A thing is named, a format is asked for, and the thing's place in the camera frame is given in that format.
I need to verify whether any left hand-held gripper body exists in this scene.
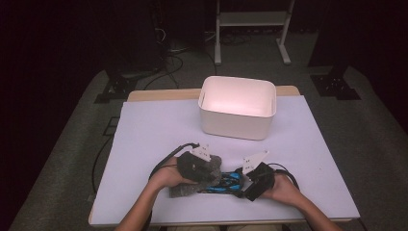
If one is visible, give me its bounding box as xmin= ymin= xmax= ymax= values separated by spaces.
xmin=176 ymin=143 xmax=217 ymax=183

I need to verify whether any person's left hand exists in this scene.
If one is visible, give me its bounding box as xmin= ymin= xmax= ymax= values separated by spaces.
xmin=148 ymin=156 xmax=197 ymax=191

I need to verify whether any wooden table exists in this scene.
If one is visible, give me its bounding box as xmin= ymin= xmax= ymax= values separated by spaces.
xmin=88 ymin=85 xmax=362 ymax=227

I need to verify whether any thin black floor cable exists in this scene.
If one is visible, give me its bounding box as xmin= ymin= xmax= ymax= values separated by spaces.
xmin=91 ymin=134 xmax=115 ymax=195

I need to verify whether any white plastic bin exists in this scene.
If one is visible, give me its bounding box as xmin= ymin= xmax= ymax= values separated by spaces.
xmin=197 ymin=75 xmax=277 ymax=141

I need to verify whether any white metal stand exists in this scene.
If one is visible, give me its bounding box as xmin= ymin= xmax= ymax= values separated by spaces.
xmin=214 ymin=0 xmax=296 ymax=66

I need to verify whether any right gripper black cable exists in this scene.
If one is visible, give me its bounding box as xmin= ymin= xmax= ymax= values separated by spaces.
xmin=268 ymin=163 xmax=301 ymax=191

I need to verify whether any grey fluffy cloth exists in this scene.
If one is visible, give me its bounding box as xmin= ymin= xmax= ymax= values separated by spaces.
xmin=168 ymin=153 xmax=224 ymax=199

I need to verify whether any blue toy car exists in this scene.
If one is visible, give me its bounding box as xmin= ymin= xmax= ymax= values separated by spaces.
xmin=200 ymin=171 xmax=244 ymax=195

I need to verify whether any person's right hand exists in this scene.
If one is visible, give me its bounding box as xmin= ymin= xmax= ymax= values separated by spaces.
xmin=266 ymin=174 xmax=302 ymax=206

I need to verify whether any black stand base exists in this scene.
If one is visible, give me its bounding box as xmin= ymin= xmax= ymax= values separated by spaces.
xmin=93 ymin=73 xmax=139 ymax=104
xmin=310 ymin=74 xmax=362 ymax=101

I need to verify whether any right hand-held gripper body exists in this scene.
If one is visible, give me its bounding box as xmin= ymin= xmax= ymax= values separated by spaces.
xmin=237 ymin=149 xmax=276 ymax=202

